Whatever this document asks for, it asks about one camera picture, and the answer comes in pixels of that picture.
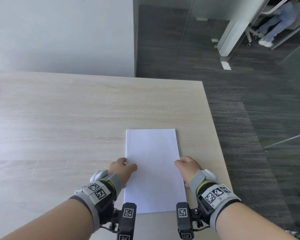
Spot person's right hand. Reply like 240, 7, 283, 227
174, 156, 203, 188

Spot grey office chair base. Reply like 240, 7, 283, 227
245, 27, 260, 47

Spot clear plastic water bottle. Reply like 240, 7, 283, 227
286, 229, 300, 240

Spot light wooden table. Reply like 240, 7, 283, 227
0, 70, 233, 240

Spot person's left hand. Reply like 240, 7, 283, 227
108, 157, 138, 189

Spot white pillar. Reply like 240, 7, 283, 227
217, 0, 270, 58

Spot person's left forearm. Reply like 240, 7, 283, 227
0, 199, 94, 240

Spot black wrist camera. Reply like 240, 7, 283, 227
116, 202, 137, 240
176, 202, 198, 240

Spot stack of white sheets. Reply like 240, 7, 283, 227
124, 128, 187, 214

